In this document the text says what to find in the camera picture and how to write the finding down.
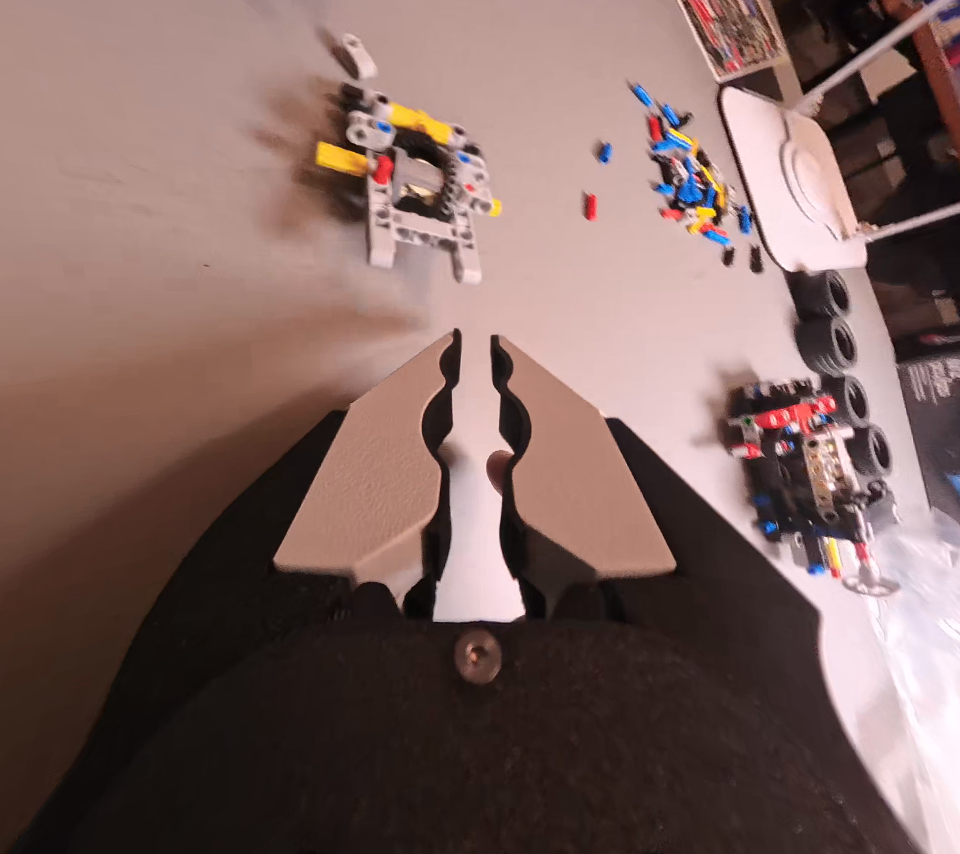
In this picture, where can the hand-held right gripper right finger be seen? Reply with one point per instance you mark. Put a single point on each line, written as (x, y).
(577, 487)

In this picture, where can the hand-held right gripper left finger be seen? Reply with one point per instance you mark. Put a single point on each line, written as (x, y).
(367, 487)

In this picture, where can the small grey lego connector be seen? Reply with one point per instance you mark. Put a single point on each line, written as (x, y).
(358, 56)

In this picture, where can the grey lego differential assembly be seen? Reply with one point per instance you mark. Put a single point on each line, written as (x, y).
(416, 191)

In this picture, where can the black lego car chassis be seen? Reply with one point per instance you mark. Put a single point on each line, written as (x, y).
(795, 472)

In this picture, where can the black lego tyre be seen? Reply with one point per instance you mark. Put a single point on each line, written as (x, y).
(821, 295)
(821, 348)
(851, 398)
(874, 453)

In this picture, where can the single red lego pin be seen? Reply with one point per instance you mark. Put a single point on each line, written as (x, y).
(590, 206)

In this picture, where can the single blue lego pin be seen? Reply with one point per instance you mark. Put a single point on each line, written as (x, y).
(604, 152)

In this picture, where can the pile of blue yellow lego pins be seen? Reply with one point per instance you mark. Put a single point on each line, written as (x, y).
(694, 183)

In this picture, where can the dark lego box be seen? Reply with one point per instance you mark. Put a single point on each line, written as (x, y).
(934, 419)

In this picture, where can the white book stand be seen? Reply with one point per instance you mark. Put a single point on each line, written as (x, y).
(772, 194)

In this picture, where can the clear plastic bag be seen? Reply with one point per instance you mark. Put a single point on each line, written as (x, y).
(922, 644)

